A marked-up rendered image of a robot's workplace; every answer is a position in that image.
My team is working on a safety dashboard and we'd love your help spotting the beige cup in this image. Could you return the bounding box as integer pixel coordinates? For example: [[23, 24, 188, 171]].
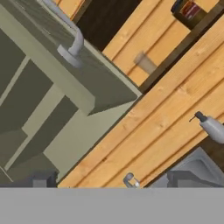
[[133, 51, 158, 75]]

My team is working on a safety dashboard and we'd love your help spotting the grey sink basin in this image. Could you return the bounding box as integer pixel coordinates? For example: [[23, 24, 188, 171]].
[[149, 146, 224, 188]]

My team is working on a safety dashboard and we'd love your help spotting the grey tap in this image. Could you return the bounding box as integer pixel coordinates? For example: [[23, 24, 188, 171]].
[[122, 171, 142, 189]]

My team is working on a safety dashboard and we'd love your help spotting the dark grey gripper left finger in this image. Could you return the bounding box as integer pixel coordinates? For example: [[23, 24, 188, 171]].
[[0, 171, 59, 188]]

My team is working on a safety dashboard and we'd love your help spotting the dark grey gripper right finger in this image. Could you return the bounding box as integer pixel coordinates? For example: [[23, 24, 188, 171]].
[[166, 170, 224, 188]]

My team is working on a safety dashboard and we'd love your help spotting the dark jar with red label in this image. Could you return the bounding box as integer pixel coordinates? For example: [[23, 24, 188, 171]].
[[170, 0, 210, 31]]

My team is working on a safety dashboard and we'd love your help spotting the grey soap dispenser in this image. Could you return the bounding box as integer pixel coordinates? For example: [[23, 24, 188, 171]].
[[188, 110, 224, 145]]

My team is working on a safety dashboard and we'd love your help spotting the grey curved door handle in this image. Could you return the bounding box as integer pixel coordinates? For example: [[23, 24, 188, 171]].
[[42, 0, 86, 70]]

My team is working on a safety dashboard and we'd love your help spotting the olive green open cabinet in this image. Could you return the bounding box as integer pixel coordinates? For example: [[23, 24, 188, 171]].
[[0, 28, 138, 188]]

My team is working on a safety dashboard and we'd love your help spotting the dark brown wall panel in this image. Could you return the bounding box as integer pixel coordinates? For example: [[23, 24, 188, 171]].
[[71, 0, 143, 53]]

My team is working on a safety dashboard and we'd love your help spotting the dark brown wooden shelf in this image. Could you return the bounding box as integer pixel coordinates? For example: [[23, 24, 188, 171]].
[[137, 0, 224, 95]]

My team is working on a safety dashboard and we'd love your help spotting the olive green cabinet door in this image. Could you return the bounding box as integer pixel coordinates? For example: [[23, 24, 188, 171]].
[[0, 0, 144, 116]]

